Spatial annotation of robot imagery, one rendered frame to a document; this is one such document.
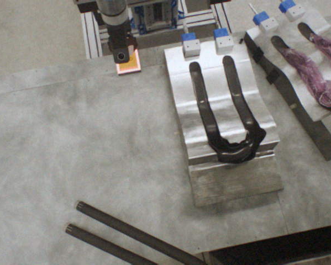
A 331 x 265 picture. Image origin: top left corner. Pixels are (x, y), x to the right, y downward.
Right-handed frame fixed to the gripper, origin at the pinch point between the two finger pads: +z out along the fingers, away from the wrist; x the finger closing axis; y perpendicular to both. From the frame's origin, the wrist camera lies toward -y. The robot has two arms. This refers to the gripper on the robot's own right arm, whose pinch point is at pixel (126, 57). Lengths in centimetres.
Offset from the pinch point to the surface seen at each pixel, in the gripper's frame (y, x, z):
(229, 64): -11.1, -31.8, -3.6
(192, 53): -6.1, -20.9, -5.8
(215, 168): -42.3, -20.2, -1.4
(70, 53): 60, 40, 84
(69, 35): 73, 39, 84
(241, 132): -34.8, -28.6, -8.8
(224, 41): -4.6, -31.4, -7.1
